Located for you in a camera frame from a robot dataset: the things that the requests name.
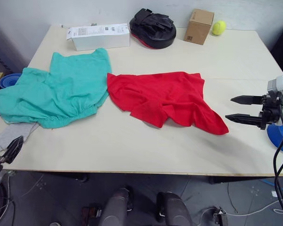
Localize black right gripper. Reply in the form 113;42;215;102
225;92;283;130

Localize grey sock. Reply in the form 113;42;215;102
0;122;40;143
0;134;23;152

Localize teal shorts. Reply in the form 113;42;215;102
0;48;112;129

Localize red t-shirt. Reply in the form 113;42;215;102
107;71;229;137

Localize blue round stand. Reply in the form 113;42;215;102
266;121;283;153

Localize blue stacked bowls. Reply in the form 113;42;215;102
0;73;23;89

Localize yellow tennis ball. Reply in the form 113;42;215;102
211;20;227;36

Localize brown cardboard box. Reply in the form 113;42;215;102
183;8;215;45

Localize dark grey rounded shape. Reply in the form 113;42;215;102
100;187;134;226
156;192;193;226

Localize black boxing focus pad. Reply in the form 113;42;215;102
129;8;177;50

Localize white cardboard box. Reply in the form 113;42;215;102
66;23;131;51

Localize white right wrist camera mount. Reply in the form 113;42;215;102
266;75;283;125

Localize black table frame bar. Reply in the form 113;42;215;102
208;176;278;185
36;172;90;183

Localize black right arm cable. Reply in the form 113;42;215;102
273;93;283;226

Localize blue floor cable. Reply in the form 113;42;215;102
260;179;283;191

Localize white floor cable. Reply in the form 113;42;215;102
199;202;283;218

